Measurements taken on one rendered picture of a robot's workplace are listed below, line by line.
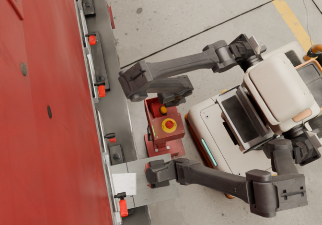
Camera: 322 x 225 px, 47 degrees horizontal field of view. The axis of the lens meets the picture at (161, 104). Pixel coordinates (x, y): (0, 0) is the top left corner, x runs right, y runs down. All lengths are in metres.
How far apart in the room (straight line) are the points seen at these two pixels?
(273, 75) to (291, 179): 0.43
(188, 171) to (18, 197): 0.97
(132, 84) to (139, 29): 1.68
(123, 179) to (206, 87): 1.36
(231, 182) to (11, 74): 0.81
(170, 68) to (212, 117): 1.15
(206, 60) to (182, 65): 0.11
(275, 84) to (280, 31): 1.76
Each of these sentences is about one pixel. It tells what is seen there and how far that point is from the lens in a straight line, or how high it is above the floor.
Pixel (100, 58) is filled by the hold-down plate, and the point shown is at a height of 0.91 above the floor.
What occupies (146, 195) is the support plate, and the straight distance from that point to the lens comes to 1.51.
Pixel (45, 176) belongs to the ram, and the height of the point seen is 2.08.
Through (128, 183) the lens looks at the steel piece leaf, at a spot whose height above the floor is 1.00.
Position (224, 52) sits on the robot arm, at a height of 1.27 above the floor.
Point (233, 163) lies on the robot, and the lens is 2.30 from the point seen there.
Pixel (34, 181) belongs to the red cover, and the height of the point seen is 2.19.
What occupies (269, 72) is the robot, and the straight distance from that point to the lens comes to 1.29.
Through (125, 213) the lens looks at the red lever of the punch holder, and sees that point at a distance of 1.19.
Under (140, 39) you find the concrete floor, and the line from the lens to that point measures 2.82.
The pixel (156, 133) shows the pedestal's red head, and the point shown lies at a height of 0.78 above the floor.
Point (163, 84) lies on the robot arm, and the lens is 1.37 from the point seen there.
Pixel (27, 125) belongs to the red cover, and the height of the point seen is 2.19.
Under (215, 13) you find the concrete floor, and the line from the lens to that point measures 2.97.
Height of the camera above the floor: 2.50
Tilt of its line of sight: 73 degrees down
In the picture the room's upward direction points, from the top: 6 degrees clockwise
